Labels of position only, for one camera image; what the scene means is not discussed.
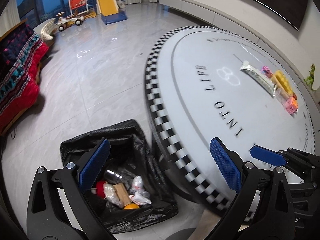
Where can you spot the yellow toy slide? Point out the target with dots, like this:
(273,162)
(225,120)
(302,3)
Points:
(111,11)

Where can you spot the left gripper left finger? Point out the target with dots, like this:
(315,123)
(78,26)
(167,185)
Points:
(76,179)

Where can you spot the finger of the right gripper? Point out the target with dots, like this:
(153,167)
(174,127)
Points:
(267,156)

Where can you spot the cardboard piece in bag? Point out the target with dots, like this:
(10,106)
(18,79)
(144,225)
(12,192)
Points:
(122,194)

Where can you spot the metal can in bag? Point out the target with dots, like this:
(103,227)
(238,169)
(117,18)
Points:
(118,176)

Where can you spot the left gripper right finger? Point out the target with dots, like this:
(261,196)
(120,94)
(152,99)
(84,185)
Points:
(242,177)

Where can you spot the clear plastic bag red print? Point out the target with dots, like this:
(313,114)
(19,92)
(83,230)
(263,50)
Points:
(138,195)

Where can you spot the white green snack wrapper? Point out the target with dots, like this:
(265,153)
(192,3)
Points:
(258,77)

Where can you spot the red round trash item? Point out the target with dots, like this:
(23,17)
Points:
(100,189)

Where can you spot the white basket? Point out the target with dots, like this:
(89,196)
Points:
(48,29)

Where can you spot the green dinosaur toy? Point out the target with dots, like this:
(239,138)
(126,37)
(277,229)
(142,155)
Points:
(309,80)

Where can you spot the red patterned blanket sofa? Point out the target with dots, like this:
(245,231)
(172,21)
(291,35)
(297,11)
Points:
(21,53)

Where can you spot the black trash bag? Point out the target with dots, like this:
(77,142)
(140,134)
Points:
(129,150)

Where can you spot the orange pink foam cube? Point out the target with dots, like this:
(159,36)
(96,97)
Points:
(291,105)

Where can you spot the small pink foam block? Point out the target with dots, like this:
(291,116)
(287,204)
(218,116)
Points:
(267,72)

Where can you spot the toy race car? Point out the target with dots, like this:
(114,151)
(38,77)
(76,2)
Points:
(65,22)

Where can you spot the orange fruit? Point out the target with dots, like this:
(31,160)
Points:
(131,206)

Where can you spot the yellow sponge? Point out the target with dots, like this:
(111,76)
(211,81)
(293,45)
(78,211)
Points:
(282,83)

